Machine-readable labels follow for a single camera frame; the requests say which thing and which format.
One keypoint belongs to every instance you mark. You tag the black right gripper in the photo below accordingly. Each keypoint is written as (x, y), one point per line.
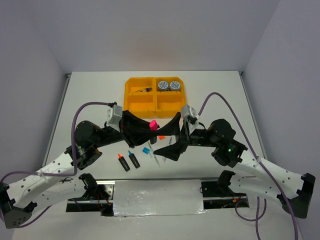
(173, 151)

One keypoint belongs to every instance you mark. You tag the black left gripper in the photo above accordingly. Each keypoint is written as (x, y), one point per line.
(134, 130)

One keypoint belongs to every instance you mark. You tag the black highlighter pink tip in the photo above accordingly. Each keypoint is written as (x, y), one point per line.
(153, 125)

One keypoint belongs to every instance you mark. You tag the black highlighter orange tip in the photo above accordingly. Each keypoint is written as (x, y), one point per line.
(123, 163)

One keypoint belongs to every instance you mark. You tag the small glue bottle blue cap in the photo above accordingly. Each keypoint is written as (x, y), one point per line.
(143, 90)

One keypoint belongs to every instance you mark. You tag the round blue-white tin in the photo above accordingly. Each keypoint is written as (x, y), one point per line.
(175, 86)
(163, 86)

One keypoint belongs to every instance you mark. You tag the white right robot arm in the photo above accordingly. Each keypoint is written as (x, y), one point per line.
(248, 174)

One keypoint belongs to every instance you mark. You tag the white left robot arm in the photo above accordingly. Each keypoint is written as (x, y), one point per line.
(64, 178)

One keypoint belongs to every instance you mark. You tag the blue clear pen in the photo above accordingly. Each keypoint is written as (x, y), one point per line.
(169, 143)

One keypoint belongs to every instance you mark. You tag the blue highlighter cap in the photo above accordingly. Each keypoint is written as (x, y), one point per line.
(146, 150)

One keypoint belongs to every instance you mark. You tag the green clear pen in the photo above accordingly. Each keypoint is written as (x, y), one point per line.
(152, 153)

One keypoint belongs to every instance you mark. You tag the black highlighter blue tip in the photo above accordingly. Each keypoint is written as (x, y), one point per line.
(133, 159)

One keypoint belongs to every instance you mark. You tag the orange four-compartment organizer tray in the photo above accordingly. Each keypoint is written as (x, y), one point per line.
(153, 104)

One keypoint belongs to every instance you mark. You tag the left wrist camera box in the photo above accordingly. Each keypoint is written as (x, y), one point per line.
(114, 116)

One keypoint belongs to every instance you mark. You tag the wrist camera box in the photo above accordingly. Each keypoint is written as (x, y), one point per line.
(114, 116)
(190, 116)

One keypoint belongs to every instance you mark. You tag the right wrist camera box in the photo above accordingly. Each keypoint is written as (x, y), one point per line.
(190, 116)

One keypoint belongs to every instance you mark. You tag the foil-covered base plate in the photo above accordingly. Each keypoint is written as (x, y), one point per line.
(157, 198)

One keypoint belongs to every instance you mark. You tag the black mounting rail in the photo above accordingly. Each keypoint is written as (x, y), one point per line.
(213, 198)

